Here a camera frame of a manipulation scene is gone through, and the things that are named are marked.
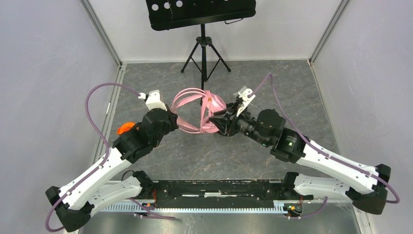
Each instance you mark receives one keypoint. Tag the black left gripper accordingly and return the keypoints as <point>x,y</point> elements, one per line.
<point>172,118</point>

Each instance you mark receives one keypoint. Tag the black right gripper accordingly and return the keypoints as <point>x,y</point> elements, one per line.
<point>225,124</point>

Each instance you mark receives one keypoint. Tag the pink headphones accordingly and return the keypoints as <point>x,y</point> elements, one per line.
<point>194,107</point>

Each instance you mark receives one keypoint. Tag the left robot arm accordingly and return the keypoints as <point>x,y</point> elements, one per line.
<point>78,201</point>

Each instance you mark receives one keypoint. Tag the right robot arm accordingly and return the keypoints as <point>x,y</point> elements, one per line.
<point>361,184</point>

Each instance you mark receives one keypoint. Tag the orange plastic piece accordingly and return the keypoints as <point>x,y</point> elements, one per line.
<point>125,127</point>

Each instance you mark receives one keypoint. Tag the black music stand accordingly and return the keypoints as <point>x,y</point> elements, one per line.
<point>172,14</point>

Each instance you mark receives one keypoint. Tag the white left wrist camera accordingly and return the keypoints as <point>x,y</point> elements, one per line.
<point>153,100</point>

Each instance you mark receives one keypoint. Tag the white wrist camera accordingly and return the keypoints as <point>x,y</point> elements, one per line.
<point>243,98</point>
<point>153,100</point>

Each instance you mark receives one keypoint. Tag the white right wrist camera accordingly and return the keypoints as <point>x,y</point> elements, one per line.
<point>243,98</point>

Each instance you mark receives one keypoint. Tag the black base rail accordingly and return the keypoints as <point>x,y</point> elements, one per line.
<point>222,194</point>

